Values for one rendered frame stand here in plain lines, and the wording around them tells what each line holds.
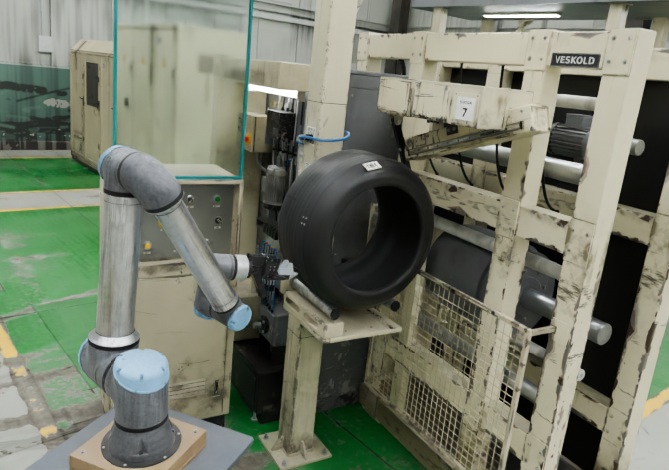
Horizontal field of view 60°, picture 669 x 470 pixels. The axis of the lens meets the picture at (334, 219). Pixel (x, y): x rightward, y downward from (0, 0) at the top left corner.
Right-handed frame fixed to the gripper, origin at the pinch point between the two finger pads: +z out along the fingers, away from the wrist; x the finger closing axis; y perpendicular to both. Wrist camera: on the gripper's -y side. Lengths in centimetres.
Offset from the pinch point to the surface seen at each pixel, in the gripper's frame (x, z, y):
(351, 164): -6.5, 10.4, 44.7
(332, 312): -9.9, 13.6, -10.5
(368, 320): -0.2, 39.0, -18.0
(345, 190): -12.1, 6.6, 35.9
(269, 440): 41, 29, -99
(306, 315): 7.2, 13.3, -19.0
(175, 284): 59, -25, -26
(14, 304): 247, -74, -113
